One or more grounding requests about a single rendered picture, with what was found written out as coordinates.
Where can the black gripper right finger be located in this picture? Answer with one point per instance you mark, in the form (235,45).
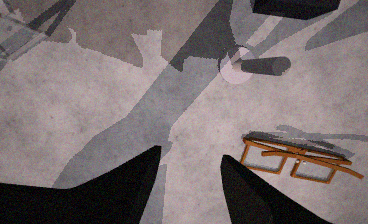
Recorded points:
(251,200)

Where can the brown rectangular glasses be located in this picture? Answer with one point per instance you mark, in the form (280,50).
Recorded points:
(269,156)

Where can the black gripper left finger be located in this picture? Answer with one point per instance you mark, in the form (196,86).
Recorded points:
(116,197)

